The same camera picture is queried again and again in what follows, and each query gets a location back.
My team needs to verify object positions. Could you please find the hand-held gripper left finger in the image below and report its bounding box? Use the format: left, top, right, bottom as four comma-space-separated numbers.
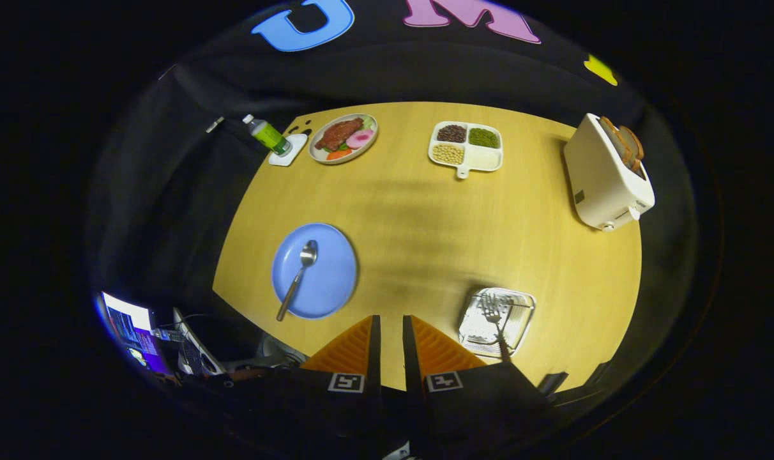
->
231, 314, 400, 460

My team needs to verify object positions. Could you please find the brown bread slice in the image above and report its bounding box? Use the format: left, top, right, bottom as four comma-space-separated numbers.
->
619, 125, 645, 172
601, 116, 630, 168

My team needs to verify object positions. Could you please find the wooden-handled metal spoon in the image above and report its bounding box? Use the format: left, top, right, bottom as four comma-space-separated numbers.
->
276, 240, 318, 322

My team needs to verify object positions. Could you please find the lit computer screen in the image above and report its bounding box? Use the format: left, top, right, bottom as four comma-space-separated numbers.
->
101, 291, 174, 376

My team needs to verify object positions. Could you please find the green drink bottle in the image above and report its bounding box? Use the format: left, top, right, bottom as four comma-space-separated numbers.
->
243, 114, 293, 157

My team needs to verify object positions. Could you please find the plate of toy food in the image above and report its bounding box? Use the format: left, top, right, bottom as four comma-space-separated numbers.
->
308, 113, 379, 165

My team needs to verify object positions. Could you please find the white divided bean tray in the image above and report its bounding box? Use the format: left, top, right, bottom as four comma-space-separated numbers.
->
428, 121, 504, 180

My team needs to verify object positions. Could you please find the white toaster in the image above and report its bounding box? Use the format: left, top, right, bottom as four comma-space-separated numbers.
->
563, 113, 656, 232

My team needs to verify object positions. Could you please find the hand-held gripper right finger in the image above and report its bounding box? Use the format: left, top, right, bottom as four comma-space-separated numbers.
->
403, 314, 554, 457

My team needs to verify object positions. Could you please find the wooden-handled metal fork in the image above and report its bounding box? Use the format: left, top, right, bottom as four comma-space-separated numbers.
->
480, 293, 513, 364

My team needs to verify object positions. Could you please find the blue round plate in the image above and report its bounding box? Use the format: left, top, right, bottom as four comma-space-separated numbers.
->
271, 222, 358, 320

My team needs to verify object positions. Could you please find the metal wire cutlery basket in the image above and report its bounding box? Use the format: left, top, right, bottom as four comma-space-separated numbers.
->
458, 287, 536, 358

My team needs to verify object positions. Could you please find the white laptop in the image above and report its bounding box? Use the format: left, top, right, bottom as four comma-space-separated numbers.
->
173, 307, 228, 376

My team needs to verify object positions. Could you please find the white square coaster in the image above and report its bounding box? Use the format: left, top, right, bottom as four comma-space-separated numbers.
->
269, 133, 308, 167

